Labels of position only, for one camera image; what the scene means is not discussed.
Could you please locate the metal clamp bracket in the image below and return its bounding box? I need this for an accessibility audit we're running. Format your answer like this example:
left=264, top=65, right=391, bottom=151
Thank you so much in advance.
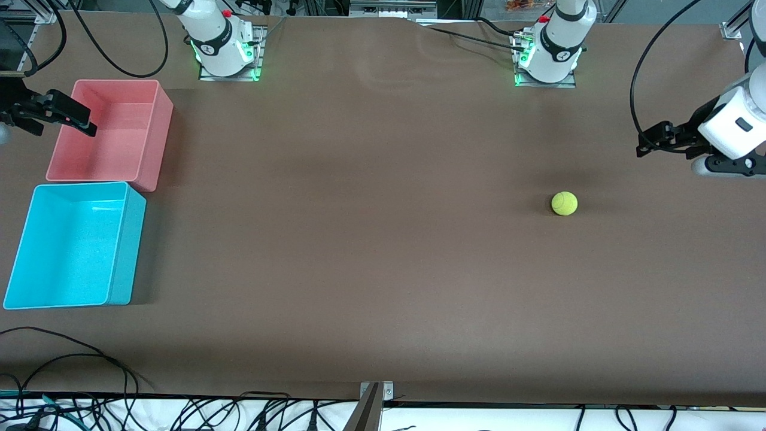
left=360, top=381, right=394, bottom=402

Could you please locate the long black loose cable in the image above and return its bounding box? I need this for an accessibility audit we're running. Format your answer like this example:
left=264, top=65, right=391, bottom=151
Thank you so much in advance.
left=12, top=353, right=155, bottom=396
left=0, top=326, right=139, bottom=420

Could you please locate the yellow-green tennis ball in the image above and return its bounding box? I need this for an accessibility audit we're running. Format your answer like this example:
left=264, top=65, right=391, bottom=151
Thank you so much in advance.
left=551, top=191, right=579, bottom=217

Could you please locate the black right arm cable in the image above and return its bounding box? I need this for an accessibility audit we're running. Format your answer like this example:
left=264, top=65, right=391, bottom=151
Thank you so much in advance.
left=67, top=0, right=170, bottom=79

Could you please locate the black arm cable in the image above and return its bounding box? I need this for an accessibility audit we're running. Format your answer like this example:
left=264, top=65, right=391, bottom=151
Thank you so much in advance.
left=630, top=0, right=704, bottom=150
left=67, top=0, right=170, bottom=79

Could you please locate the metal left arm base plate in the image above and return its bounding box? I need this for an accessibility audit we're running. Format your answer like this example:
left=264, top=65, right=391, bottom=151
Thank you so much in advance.
left=513, top=30, right=578, bottom=89

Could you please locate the black base cable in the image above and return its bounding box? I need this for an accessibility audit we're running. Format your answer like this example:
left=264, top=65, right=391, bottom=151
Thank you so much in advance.
left=476, top=16, right=527, bottom=38
left=415, top=22, right=524, bottom=51

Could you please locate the teal cable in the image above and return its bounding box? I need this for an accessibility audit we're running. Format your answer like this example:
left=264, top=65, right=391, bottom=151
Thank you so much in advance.
left=0, top=389, right=78, bottom=420

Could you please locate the aluminium profile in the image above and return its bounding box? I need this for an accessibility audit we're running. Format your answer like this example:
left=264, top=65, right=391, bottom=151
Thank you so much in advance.
left=720, top=0, right=761, bottom=40

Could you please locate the pink plastic bin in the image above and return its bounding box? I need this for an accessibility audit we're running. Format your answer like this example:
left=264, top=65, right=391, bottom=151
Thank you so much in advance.
left=46, top=79, right=175, bottom=193

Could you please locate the grey metal bar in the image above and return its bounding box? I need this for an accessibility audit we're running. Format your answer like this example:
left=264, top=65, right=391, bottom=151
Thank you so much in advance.
left=342, top=383, right=384, bottom=431

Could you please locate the grey metal device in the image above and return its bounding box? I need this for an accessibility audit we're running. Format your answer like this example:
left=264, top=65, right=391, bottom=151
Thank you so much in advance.
left=349, top=0, right=438, bottom=19

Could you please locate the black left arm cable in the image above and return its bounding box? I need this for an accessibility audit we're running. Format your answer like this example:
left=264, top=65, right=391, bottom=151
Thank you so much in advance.
left=630, top=0, right=704, bottom=150

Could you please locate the blue plastic bin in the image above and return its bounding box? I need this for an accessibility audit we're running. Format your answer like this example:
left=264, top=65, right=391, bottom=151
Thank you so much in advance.
left=3, top=181, right=147, bottom=310

